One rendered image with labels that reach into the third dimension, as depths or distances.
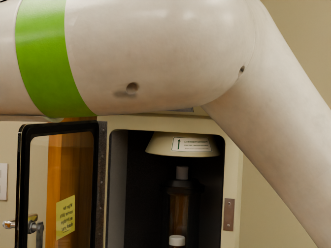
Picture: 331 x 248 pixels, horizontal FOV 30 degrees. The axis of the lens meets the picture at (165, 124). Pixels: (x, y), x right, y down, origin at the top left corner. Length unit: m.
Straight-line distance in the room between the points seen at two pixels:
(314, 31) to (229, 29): 1.29
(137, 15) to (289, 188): 0.27
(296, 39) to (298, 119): 1.13
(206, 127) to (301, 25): 0.54
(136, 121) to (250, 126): 0.75
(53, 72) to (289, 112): 0.25
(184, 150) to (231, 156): 0.11
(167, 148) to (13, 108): 0.86
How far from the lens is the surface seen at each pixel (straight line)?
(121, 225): 1.51
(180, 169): 1.43
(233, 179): 1.33
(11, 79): 0.52
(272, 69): 0.63
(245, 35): 0.49
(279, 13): 1.76
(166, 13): 0.46
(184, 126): 1.34
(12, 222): 1.19
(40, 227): 1.15
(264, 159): 0.64
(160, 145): 1.38
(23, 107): 0.53
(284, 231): 1.79
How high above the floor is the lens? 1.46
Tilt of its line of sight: 3 degrees down
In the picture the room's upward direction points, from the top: 2 degrees clockwise
